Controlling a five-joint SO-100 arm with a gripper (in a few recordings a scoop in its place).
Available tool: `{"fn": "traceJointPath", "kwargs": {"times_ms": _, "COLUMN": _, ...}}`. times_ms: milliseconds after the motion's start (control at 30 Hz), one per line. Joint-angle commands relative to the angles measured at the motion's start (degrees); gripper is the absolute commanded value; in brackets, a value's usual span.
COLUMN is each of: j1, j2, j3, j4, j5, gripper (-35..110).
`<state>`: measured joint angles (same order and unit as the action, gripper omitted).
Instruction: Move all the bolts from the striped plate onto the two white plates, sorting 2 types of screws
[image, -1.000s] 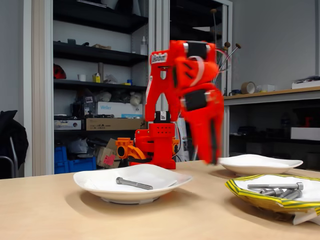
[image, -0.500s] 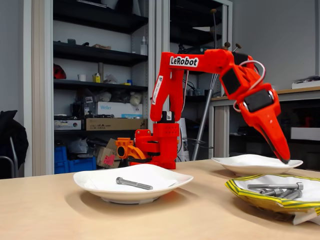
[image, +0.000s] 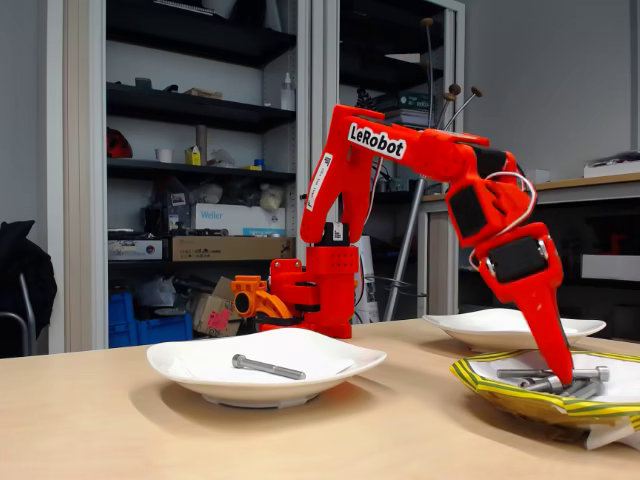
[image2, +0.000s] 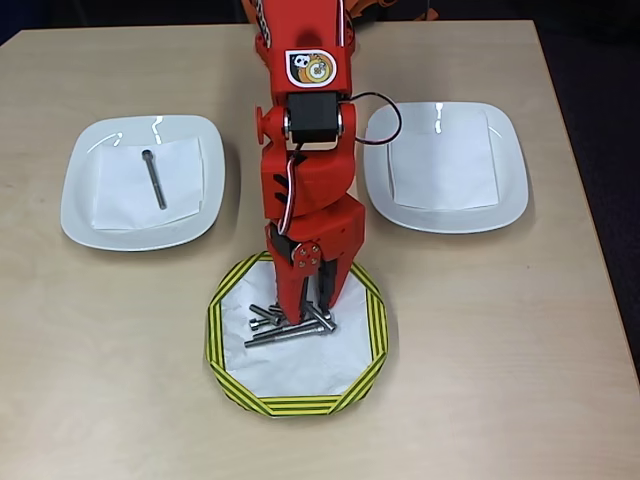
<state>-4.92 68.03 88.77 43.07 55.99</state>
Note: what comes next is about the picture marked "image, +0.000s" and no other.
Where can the white plush toy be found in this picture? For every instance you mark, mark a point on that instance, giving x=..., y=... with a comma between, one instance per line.
x=271, y=197

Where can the flat wooden piece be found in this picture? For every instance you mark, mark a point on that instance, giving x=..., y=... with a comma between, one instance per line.
x=202, y=93

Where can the low blue plastic crate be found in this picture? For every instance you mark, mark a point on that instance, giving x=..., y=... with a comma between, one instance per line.
x=165, y=330

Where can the white cup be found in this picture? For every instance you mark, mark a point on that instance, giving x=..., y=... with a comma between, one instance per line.
x=164, y=155

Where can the grey metal chair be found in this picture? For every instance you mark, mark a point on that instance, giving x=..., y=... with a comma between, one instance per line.
x=30, y=320

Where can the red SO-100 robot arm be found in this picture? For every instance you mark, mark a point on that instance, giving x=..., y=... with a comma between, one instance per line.
x=435, y=155

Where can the cardboard box pink sticker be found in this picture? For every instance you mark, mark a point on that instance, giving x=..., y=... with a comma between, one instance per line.
x=210, y=307

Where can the long white box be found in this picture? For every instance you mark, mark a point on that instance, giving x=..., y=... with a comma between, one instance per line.
x=610, y=267

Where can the long brown cardboard box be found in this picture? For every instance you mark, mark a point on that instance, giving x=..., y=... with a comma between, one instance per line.
x=225, y=248

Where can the grey workbench wooden top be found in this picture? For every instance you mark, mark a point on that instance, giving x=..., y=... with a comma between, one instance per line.
x=600, y=192

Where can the tall blue plastic crate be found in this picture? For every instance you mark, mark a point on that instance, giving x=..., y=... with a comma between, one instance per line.
x=121, y=320

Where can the flat white box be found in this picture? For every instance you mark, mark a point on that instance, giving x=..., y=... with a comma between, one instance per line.
x=615, y=170

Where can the flat printed box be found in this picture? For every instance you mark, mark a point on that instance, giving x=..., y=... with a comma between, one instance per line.
x=135, y=250

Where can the yellow green striped paper bowl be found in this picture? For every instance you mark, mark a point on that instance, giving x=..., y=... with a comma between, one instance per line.
x=500, y=395

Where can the small blue object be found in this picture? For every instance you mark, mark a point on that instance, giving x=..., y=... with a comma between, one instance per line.
x=259, y=164

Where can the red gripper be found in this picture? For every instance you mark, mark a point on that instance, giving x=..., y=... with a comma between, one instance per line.
x=517, y=260

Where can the small yellow carton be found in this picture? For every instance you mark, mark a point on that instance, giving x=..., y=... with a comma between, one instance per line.
x=192, y=157

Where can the red helmet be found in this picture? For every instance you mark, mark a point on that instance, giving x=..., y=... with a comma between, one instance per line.
x=117, y=145

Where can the white Weller box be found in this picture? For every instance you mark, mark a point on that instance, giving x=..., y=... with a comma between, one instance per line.
x=235, y=217

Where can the black jacket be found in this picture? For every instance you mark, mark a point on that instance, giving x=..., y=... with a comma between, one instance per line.
x=25, y=265

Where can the small white box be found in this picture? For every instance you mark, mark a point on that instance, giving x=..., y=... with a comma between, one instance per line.
x=544, y=176

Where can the white square plate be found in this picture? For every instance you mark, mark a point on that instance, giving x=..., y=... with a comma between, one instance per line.
x=475, y=342
x=225, y=386

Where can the grey metal shelf cabinet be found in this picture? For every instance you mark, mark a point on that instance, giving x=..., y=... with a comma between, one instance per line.
x=85, y=150
x=460, y=40

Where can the small dark box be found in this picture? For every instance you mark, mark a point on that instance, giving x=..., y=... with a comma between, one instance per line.
x=143, y=84

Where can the metal coat stand wooden knobs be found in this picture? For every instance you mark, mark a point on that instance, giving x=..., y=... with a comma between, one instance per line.
x=412, y=225

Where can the white plastic bottle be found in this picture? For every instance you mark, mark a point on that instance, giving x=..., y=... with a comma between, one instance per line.
x=287, y=95

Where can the white plastic bag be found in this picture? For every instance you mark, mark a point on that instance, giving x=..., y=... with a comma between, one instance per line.
x=155, y=292

